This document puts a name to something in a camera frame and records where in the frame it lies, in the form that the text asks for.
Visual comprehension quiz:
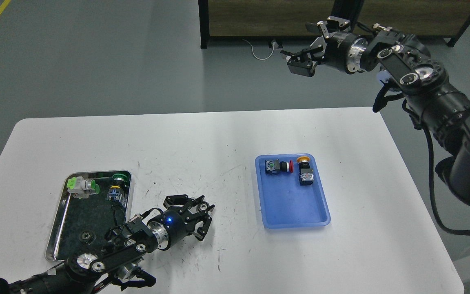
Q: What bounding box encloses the light green push button switch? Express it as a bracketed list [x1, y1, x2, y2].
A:
[66, 176, 100, 199]

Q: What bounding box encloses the red push button switch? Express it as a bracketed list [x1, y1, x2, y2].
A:
[264, 159, 294, 175]

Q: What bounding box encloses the dark green push button switch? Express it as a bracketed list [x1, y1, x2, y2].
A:
[107, 173, 129, 208]

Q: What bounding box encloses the yellow push button switch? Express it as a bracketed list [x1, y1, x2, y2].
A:
[296, 156, 315, 186]

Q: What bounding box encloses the silver metal tray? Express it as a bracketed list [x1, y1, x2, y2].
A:
[45, 170, 133, 262]

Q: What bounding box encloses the black frame wooden cabinet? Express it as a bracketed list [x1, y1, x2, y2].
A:
[331, 0, 470, 48]
[198, 0, 334, 49]

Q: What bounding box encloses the black frame wooden cabinet left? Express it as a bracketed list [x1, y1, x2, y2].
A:
[198, 0, 334, 49]

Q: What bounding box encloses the black gear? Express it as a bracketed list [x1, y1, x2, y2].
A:
[197, 202, 209, 212]
[80, 230, 95, 244]

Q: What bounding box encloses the white cable on floor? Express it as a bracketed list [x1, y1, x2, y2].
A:
[241, 38, 278, 60]

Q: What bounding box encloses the blue plastic tray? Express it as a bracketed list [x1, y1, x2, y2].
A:
[254, 153, 331, 229]

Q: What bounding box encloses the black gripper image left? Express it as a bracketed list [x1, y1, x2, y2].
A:
[147, 195, 216, 250]

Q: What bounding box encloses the black frame wooden cabinet right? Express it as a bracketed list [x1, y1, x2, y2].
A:
[331, 0, 470, 48]

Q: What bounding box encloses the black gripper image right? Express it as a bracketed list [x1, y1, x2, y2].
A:
[280, 16, 368, 78]

